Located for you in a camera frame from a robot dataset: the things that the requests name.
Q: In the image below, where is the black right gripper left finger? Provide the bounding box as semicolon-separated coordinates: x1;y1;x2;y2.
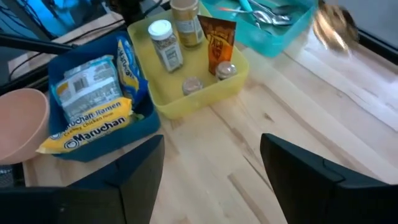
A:
0;134;165;224

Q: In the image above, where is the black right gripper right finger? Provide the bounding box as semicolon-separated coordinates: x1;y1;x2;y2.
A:
260;133;398;224

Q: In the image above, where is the yellow Maruchan ramen packet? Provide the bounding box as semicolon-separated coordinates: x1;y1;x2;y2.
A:
116;35;149;104
35;96;135;155

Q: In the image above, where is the blue grey ramen packet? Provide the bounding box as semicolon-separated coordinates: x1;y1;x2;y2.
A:
51;55;124;124

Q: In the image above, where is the small glass jar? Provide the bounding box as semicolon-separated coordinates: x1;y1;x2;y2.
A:
182;77;205;96
215;61;238;81

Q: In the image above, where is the small dark metal spoon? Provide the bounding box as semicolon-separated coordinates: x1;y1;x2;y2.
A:
271;14;295;27

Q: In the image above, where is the brown seasoning mix packet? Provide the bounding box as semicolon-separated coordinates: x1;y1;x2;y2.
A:
197;14;237;75

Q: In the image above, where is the plain metal spoon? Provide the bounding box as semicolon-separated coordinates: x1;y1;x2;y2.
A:
248;0;275;26

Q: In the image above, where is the brown lidded jar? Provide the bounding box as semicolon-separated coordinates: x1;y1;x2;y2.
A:
170;0;205;49

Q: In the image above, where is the spoon with teal handle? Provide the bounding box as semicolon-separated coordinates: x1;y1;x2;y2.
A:
238;0;261;27

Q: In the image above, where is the peach plastic bowl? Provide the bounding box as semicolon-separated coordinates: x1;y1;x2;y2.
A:
0;88;50;166

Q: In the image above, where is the blue plastic bin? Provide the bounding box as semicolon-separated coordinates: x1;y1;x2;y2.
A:
47;30;162;163

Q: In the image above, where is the yellow plastic bin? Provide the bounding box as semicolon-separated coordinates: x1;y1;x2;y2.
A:
127;2;250;121

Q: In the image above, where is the teal green plastic bin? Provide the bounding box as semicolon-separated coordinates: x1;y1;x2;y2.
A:
201;0;318;58

